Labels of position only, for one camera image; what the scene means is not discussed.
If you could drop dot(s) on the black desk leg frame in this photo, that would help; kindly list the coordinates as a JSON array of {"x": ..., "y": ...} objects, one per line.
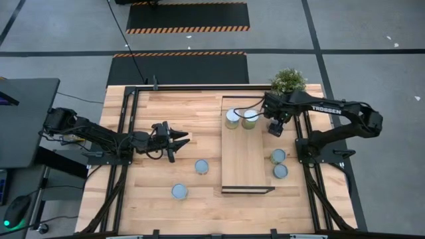
[{"x": 63, "y": 162}]

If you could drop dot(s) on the light grey desk surface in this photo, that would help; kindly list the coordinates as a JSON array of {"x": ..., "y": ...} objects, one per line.
[{"x": 20, "y": 182}]

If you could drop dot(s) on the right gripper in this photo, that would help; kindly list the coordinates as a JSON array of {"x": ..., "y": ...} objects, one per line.
[{"x": 277, "y": 106}]

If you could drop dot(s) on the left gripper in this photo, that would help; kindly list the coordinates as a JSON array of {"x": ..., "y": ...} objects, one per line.
[{"x": 162, "y": 137}]

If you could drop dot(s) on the mixed vegetables can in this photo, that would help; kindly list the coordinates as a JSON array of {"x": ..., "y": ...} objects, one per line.
[{"x": 179, "y": 191}]

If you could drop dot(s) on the black computer mouse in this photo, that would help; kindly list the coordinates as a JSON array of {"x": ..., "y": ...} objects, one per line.
[{"x": 16, "y": 209}]

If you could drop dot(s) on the black keyboard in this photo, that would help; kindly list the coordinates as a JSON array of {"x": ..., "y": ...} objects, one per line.
[{"x": 2, "y": 187}]

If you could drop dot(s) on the green orange labelled can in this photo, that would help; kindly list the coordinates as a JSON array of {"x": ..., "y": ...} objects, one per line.
[{"x": 231, "y": 123}]

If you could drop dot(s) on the potted green plant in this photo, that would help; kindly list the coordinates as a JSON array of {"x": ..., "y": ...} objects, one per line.
[{"x": 287, "y": 81}]

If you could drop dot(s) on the black table rig frame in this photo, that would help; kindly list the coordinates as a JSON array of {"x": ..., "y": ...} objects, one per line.
[{"x": 199, "y": 88}]

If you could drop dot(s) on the black hazard-striped floor mat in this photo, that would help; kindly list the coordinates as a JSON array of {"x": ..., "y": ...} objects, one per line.
[
  {"x": 187, "y": 15},
  {"x": 181, "y": 69}
]

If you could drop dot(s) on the dark monitor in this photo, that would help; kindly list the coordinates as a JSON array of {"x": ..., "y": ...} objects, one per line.
[{"x": 6, "y": 99}]

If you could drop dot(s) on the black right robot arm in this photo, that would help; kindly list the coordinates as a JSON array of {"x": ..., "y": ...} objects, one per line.
[{"x": 332, "y": 109}]

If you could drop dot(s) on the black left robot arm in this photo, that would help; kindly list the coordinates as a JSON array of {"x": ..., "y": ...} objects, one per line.
[{"x": 93, "y": 132}]

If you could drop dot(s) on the teal can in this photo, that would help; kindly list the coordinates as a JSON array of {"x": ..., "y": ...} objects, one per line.
[{"x": 280, "y": 171}]

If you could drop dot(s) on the green polka dot can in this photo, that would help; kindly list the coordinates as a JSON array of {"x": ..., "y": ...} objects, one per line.
[{"x": 278, "y": 155}]

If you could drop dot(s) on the wooden shelf black frame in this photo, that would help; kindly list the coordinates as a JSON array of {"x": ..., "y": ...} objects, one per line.
[{"x": 242, "y": 156}]

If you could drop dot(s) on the dark grey desk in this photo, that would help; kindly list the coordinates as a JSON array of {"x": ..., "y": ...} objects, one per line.
[{"x": 30, "y": 132}]

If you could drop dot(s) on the yellow-green blue peas can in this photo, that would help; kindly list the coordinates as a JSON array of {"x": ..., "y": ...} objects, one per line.
[{"x": 249, "y": 124}]

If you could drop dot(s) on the red white tomato can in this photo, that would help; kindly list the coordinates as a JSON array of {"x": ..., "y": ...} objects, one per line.
[{"x": 201, "y": 166}]

